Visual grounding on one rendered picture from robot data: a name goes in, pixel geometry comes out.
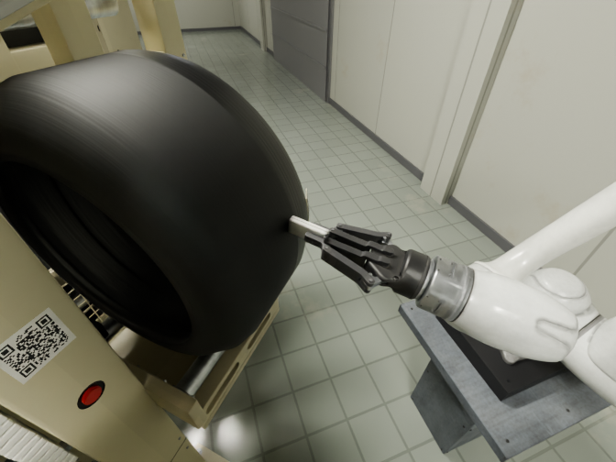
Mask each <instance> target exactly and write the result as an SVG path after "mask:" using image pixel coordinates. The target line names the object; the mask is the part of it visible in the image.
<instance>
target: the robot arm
mask: <svg viewBox="0 0 616 462"><path fill-rule="evenodd" d="M614 227H616V182H614V183H613V184H611V185H610V186H608V187H607V188H605V189H604V190H602V191H600V192H598V193H597V194H595V195H594V196H592V197H591V198H589V199H588V200H586V201H585V202H584V203H582V204H580V205H579V206H577V207H576V208H574V209H573V210H571V211H570V212H568V213H566V214H564V215H563V216H561V217H560V218H558V219H557V220H555V221H554V222H553V223H552V224H550V225H548V226H546V227H545V228H543V229H542V230H540V231H539V232H537V233H536V234H534V235H532V236H530V237H529V238H527V239H526V240H524V241H523V242H522V243H521V244H519V245H517V246H516V247H514V248H512V249H511V250H509V251H508V252H506V253H505V254H503V255H502V256H500V257H499V258H496V259H494V260H492V261H490V262H480V261H475V262H474V263H472V264H471V265H469V266H467V265H462V264H460V263H457V262H455V261H453V260H451V259H448V258H444V257H442V256H435V257H434V258H433V259H432V260H431V259H430V257H429V256H427V255H425V254H423V253H420V252H418V251H415V250H413V249H409V250H407V251H404V250H402V249H400V248H399V247H398V246H396V245H393V244H392V241H391V236H392V233H391V232H377V231H373V230H369V229H365V228H361V227H357V226H352V225H346V224H341V223H337V224H336V226H335V227H331V228H328V227H326V226H323V225H319V224H317V223H310V222H308V221H305V220H303V219H301V218H299V217H297V216H294V215H293V216H292V217H291V218H290V220H289V226H288V232H289V233H292V234H294V235H296V236H298V237H302V238H304V241H305V242H307V243H310V244H312V245H314V246H316V247H318V248H320V249H321V250H322V252H321V260H323V261H324V262H326V263H327V264H329V265H330V266H332V267H333V268H335V269H336V270H338V271H340V272H341V273H343V274H344V275H346V276H347V277H348V278H349V279H351V280H352V281H354V282H355V283H357V285H358V286H359V287H360V288H361V289H362V291H363V292H365V293H370V291H371V289H372V288H374V287H376V286H378V285H379V286H382V287H391V288H392V291H393V292H396V293H398V294H399V295H401V296H404V297H406V298H408V299H415V305H416V306H417V307H418V308H420V309H423V310H425V311H426V312H428V313H431V314H434V315H436V316H439V317H441V318H442V319H444V320H445V321H446V322H447V323H448V324H449V325H451V326H452V327H454V328H455V329H456V330H458V331H460V332H462V333H465V334H467V335H469V336H471V337H473V338H475V339H477V340H478V341H480V342H482V343H484V344H487V345H489V346H491V347H495V348H497V349H498V350H499V351H500V353H501V356H502V359H503V360H504V361H505V362H506V363H507V364H510V365H512V364H514V363H515V362H517V361H519V360H523V359H527V358H529V359H533V360H538V361H545V362H558V361H561V362H562V363H563V364H564V365H565V366H566V367H567V368H568V369H569V370H570V371H571V372H572V373H573V374H574V375H575V376H576V377H578V378H579V379H580V380H581V381H582V382H584V383H585V384H586V385H587V386H588V387H589V388H591V389H592V390H593V391H595V392H596V393H597V394H598V395H599V396H600V397H601V398H603V399H604V400H605V401H606V402H608V403H610V404H611V405H613V406H614V407H616V316H615V317H613V318H611V319H609V320H608V319H607V318H605V317H604V316H602V315H600V313H599V312H598V310H597V309H596V308H595V307H594V305H593V304H592V303H591V302H592V299H591V296H590V293H589V290H588V288H587V287H586V285H585V284H584V283H583V282H582V281H581V280H580V279H579V278H577V277H576V276H575V275H573V274H572V273H570V272H568V271H566V270H563V269H556V268H544V269H539V268H541V267H542V266H543V265H545V264H546V263H548V262H550V261H551V260H553V259H556V258H557V257H559V256H561V255H563V254H565V253H567V252H568V251H570V250H572V249H574V248H576V247H578V246H580V245H582V244H584V243H586V242H588V241H590V240H591V239H593V238H595V237H597V236H599V235H601V234H603V233H605V232H607V231H609V230H611V229H613V228H614ZM342 230H343V231H342ZM369 251H370V252H369ZM366 260H367V261H366ZM365 261H366V263H365Z"/></svg>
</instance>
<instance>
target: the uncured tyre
mask: <svg viewBox="0 0 616 462"><path fill-rule="evenodd" d="M0 212H1V214H2V215H3V216H4V218H5V219H6V220H7V222H8V223H9V224H10V225H11V226H12V227H13V228H14V229H15V230H16V232H17V233H18V234H19V235H20V236H21V237H22V239H23V240H24V241H25V242H26V243H27V244H28V245H29V246H30V247H31V249H32V250H33V251H34V252H35V253H36V254H37V255H38V256H39V257H40V258H41V259H42V260H43V261H44V262H45V263H46V264H47V265H48V266H49V267H50V268H51V269H52V270H54V271H55V272H56V273H57V274H58V275H59V276H60V277H61V278H62V279H63V280H64V281H66V282H67V283H68V284H69V285H70V286H71V287H73V289H74V290H76V291H77V292H78V293H79V294H80V295H81V296H83V297H84V298H85V299H86V300H88V301H89V302H90V303H92V304H93V305H94V306H96V307H97V308H98V309H100V310H101V311H103V312H104V313H105V314H107V315H109V316H110V317H111V318H113V319H114V320H116V321H117V322H118V323H120V324H121V325H123V326H125V327H126V328H128V329H129V330H131V331H133V332H134V333H136V334H138V335H140V336H142V337H144V338H146V339H147V340H149V341H151V342H153V343H155V344H157V345H159V346H162V347H165V348H167V349H170V350H173V351H176V352H179V353H183V354H186V355H192V356H204V355H208V354H212V353H216V352H220V351H224V350H228V349H232V348H234V347H237V346H239V345H240V344H242V343H243V342H244V341H245V340H246V339H247V338H248V337H250V336H251V335H252V334H253V333H254V332H255V331H256V330H257V329H258V327H259V325H260V324H261V322H262V321H263V319H264V318H265V316H266V315H267V313H268V311H269V310H270V308H271V306H272V305H273V304H274V303H275V301H276V300H277V298H278V296H279V295H280V293H281V291H282V290H283V288H284V287H285V285H286V284H287V282H288V280H289V279H290V277H291V276H292V274H293V273H294V272H295V270H296V268H297V267H298V265H299V263H300V261H301V259H302V256H303V251H304V247H305V241H304V238H302V237H299V236H296V235H294V234H292V233H289V232H288V226H289V220H290V218H291V217H292V216H293V215H294V216H297V217H299V218H301V219H303V220H305V221H308V213H307V205H306V201H305V196H304V193H303V187H302V185H301V182H300V179H299V176H298V174H297V171H296V169H295V168H294V166H293V164H292V161H291V159H290V157H289V155H288V153H287V151H286V150H285V148H284V146H283V145H282V144H281V142H280V140H279V139H278V137H277V136H276V134H275V133H274V131H273V130H272V129H271V127H270V126H269V124H268V123H267V122H266V121H265V119H264V118H263V117H262V116H261V115H260V114H259V112H258V111H257V110H256V109H255V108H254V107H253V106H252V105H251V104H250V103H249V102H248V101H247V100H246V99H245V98H244V97H243V96H242V95H241V94H240V93H238V92H237V91H236V90H235V89H234V88H233V87H231V86H230V85H229V84H228V83H226V82H225V81H223V80H222V79H220V78H219V77H218V76H216V75H215V74H213V73H211V72H210V71H208V70H207V69H205V68H203V67H201V66H200V65H198V64H196V63H194V62H191V61H189V60H186V59H184V58H181V57H178V56H175V55H171V54H168V53H163V52H157V51H150V50H143V49H123V50H118V51H114V52H110V53H106V54H102V55H98V56H94V57H91V58H86V59H82V60H76V61H71V62H67V63H63V64H60V65H55V66H51V67H48V68H44V69H39V70H35V71H29V72H24V73H20V74H17V75H14V76H11V77H9V78H7V79H5V80H4V81H2V82H0Z"/></svg>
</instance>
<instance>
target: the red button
mask: <svg viewBox="0 0 616 462"><path fill-rule="evenodd" d="M101 392H102V388H101V387H100V386H98V385H93V386H92V387H91V388H89V389H88V390H87V391H86V392H85V393H84V395H83V396H82V403H83V404H85V405H89V404H91V403H93V402H95V401H96V400H97V399H98V398H99V396H100V395H101Z"/></svg>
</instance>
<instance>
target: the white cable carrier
mask: <svg viewBox="0 0 616 462"><path fill-rule="evenodd" d="M71 449H72V446H71V445H68V444H67V443H65V442H63V441H60V442H59V443H57V442H56V441H53V440H52V439H51V438H48V437H47V436H46V435H44V434H42V433H41V432H38V431H36V430H35V429H33V428H31V427H29V426H28V425H25V424H24V423H23V422H21V421H19V420H18V419H16V418H14V417H12V416H10V415H9V414H7V413H5V412H3V411H1V410H0V455H1V456H4V457H6V458H9V459H12V460H14V461H17V462H75V461H76V460H77V459H78V457H77V456H76V455H75V454H74V453H72V452H71V451H70V450H71Z"/></svg>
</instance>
